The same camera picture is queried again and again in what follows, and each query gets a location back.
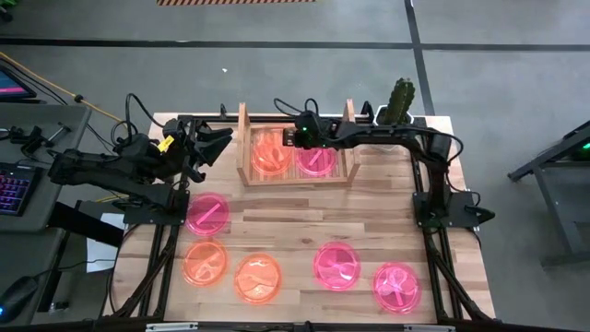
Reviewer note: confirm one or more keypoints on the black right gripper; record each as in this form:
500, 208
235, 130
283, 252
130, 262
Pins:
323, 140

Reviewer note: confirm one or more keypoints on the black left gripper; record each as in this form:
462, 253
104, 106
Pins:
186, 138

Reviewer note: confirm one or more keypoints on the pink translucent plastic plate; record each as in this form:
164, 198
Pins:
207, 214
396, 288
336, 266
318, 163

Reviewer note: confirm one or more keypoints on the orange translucent plastic plate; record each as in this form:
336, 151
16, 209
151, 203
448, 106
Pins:
269, 157
205, 263
258, 279

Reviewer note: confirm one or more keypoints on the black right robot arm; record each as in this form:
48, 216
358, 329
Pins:
392, 136

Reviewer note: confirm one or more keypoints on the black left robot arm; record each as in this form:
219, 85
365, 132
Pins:
106, 170

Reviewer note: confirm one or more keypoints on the wooden slatted shelf rack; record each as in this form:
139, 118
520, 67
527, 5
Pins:
243, 152

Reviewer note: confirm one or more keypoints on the yellow tag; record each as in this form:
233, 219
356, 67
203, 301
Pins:
166, 143

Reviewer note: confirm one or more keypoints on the white angular plant pot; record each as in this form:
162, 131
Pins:
381, 114

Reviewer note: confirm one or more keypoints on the green cactus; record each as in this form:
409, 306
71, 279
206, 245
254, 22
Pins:
400, 99

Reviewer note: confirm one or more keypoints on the black flat box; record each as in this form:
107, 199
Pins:
83, 223

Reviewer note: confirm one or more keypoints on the white paper sheet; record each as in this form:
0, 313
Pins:
99, 258

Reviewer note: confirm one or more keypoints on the grey side desk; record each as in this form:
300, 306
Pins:
46, 115

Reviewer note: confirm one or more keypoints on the black clamp tool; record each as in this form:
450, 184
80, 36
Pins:
30, 138

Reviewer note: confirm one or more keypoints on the backlit black keyboard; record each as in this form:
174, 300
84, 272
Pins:
16, 189

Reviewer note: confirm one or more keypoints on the black-framed computer screen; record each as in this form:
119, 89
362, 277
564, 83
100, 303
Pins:
11, 85

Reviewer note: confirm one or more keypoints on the black metal stand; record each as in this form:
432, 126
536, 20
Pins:
544, 161

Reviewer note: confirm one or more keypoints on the black computer mouse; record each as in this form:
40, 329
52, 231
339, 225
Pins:
16, 297

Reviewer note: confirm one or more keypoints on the black aluminium table frame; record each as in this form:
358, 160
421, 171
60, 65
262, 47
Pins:
216, 119

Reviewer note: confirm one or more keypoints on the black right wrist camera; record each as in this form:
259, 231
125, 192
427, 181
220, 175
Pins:
306, 123

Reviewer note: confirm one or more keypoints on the black frame clamp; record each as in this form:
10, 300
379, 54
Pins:
367, 110
223, 111

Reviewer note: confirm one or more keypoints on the silver frame bracket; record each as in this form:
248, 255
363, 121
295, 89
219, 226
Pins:
173, 327
428, 328

